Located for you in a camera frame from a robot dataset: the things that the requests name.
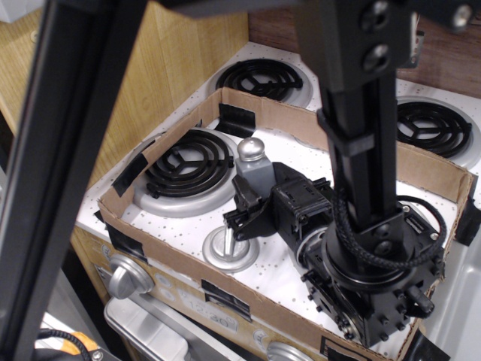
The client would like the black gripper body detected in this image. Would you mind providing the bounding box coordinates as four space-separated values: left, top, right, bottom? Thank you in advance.
224 162 334 248

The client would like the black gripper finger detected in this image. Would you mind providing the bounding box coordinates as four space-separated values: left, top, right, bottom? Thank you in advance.
232 175 262 209

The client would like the grey pepper shaker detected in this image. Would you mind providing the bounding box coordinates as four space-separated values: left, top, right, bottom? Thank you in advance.
235 137 276 199

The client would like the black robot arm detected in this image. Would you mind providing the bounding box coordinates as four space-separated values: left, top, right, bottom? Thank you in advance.
1 1 480 360

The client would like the silver knob lower centre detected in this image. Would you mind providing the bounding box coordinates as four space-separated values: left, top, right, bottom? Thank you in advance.
202 226 260 273

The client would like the silver oven front knob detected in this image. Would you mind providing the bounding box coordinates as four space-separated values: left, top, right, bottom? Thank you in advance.
108 254 155 299

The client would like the rear right black burner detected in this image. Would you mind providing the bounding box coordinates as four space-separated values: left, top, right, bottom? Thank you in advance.
397 96 480 168

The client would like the hanging silver slotted spatula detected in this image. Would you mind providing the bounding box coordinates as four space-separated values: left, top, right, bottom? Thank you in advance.
407 30 425 68

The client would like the orange object lower left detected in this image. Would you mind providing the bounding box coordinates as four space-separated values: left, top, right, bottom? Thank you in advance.
60 332 98 355

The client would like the brown cardboard tray wall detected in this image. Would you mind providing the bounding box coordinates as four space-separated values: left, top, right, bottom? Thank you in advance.
96 88 476 361

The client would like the silver oven door handle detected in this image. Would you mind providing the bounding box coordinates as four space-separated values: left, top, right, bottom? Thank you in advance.
104 297 243 360

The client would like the black braided cable lower left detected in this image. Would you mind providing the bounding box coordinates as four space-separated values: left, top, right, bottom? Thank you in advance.
35 328 93 361

